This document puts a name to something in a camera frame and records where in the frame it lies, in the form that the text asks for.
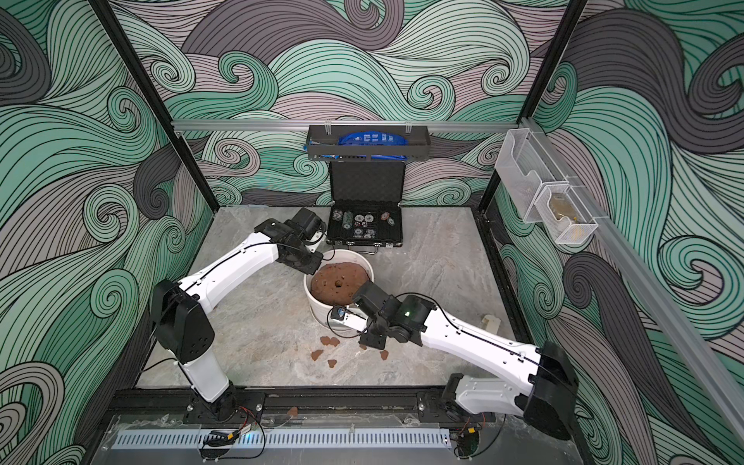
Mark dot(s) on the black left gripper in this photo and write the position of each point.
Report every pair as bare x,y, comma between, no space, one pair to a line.
314,268

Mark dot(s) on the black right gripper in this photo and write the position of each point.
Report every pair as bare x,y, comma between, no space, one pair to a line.
376,336

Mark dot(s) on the white ceramic pot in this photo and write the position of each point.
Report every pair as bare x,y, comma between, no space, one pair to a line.
320,311

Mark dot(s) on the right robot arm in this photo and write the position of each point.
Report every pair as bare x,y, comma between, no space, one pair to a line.
535,383

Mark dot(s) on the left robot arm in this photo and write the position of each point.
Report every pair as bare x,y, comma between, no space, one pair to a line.
181,309

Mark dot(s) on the brown mud in pot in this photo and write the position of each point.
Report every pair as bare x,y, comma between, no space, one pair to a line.
336,284

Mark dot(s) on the black poker chip case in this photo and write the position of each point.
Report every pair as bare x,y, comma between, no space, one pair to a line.
366,204

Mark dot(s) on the small white object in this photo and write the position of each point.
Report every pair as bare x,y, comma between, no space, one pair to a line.
491,324

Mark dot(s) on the blue item in tray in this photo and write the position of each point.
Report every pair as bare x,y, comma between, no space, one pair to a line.
372,138

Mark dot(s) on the small clear plastic bin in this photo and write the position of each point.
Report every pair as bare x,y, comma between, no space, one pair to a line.
563,217

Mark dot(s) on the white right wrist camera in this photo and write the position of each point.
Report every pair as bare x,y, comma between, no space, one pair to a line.
346,317

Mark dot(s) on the white perforated cable duct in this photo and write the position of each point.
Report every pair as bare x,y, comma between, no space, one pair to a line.
290,438

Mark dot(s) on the black wall shelf tray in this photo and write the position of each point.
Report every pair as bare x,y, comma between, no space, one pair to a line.
321,145

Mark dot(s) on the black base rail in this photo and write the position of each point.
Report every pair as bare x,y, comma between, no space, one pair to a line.
428,404

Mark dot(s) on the aluminium wall rail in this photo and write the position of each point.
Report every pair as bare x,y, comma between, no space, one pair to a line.
295,125

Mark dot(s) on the clear plastic wall bin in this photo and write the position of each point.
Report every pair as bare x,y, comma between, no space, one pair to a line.
527,169

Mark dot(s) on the side aluminium rail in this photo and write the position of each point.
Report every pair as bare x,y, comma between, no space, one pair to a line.
717,382

